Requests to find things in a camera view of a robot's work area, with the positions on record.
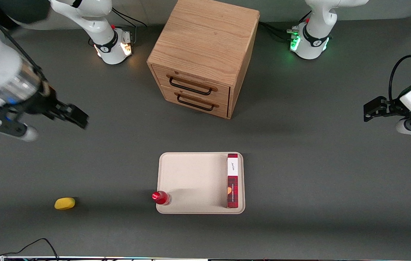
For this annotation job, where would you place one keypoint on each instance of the red plaid cardboard box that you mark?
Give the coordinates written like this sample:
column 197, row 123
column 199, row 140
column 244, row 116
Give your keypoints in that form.
column 232, row 181

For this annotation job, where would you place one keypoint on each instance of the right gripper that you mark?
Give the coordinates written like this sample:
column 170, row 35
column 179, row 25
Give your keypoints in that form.
column 43, row 103

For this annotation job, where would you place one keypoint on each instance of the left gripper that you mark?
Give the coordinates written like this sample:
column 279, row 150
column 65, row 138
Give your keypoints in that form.
column 390, row 107

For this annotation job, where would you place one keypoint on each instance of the beige rectangular tray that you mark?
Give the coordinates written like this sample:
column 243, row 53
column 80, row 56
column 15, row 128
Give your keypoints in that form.
column 198, row 177

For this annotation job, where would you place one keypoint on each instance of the red coke bottle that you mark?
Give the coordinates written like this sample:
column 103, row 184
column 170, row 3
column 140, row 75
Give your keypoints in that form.
column 160, row 198

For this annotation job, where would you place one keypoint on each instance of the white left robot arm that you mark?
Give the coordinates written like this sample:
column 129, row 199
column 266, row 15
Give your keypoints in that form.
column 317, row 32

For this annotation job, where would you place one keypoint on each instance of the wooden drawer cabinet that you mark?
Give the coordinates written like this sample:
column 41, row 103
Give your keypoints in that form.
column 205, row 36

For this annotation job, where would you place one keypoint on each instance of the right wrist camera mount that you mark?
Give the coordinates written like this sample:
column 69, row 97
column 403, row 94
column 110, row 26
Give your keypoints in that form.
column 6, row 125

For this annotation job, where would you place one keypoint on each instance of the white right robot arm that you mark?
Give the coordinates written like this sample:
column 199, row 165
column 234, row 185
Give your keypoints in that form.
column 93, row 21

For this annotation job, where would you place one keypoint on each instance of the yellow lemon-shaped object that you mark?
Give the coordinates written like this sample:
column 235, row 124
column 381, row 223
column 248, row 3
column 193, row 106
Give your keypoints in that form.
column 64, row 203

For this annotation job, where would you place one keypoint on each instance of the wooden drawer front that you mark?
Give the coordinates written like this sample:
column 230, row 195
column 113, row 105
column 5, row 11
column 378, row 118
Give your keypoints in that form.
column 223, row 92
column 221, row 110

